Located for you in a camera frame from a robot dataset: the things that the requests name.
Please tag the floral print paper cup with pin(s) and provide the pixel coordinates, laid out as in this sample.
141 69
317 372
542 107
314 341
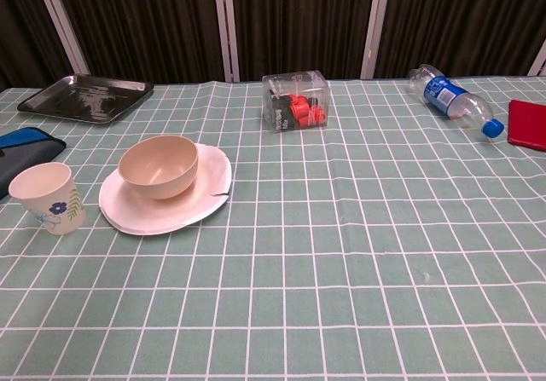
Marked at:
47 193

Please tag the clear box with red parts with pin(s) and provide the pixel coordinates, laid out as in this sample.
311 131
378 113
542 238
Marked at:
298 104

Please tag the green checkered tablecloth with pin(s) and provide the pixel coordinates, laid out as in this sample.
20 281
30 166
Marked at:
320 249

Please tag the white paper plate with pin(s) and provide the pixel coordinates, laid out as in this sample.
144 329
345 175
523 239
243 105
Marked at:
170 215

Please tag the beige bowl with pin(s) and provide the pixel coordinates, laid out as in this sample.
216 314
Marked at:
162 172

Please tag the empty plastic bottle blue label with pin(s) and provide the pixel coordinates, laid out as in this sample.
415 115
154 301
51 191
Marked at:
448 95

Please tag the stainless steel tray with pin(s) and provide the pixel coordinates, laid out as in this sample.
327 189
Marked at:
85 97

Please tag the blue and grey cloth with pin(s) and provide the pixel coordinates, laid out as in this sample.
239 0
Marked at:
25 142

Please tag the red flat board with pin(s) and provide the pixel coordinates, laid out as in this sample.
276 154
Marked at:
529 123

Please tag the white partition frame post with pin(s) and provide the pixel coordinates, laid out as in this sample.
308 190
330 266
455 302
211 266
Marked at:
59 19
375 27
225 27
538 59

